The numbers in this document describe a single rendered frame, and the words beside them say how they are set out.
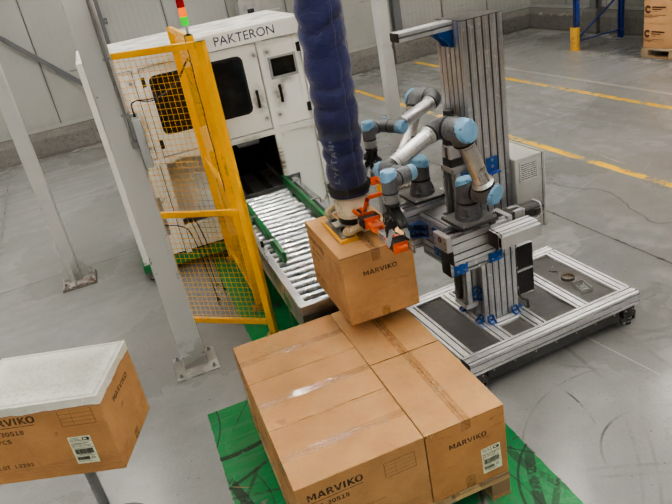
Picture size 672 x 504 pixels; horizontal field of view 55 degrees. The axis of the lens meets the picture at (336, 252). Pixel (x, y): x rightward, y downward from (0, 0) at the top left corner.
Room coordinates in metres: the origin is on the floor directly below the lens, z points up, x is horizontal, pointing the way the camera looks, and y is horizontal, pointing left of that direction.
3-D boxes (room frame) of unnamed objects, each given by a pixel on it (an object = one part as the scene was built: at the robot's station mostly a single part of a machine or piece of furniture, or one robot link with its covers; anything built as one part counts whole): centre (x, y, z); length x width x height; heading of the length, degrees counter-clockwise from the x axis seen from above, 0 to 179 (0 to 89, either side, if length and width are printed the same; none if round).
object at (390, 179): (2.71, -0.29, 1.50); 0.09 x 0.08 x 0.11; 125
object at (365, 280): (3.24, -0.12, 0.87); 0.60 x 0.40 x 0.40; 15
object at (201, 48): (4.18, 0.90, 1.05); 0.87 x 0.10 x 2.10; 68
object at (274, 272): (4.45, 0.57, 0.50); 2.31 x 0.05 x 0.19; 16
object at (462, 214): (3.18, -0.75, 1.09); 0.15 x 0.15 x 0.10
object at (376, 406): (2.68, 0.04, 0.34); 1.20 x 1.00 x 0.40; 16
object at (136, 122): (3.88, 1.02, 1.62); 0.20 x 0.05 x 0.30; 16
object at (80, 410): (2.43, 1.36, 0.82); 0.60 x 0.40 x 0.40; 85
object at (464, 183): (3.18, -0.75, 1.20); 0.13 x 0.12 x 0.14; 35
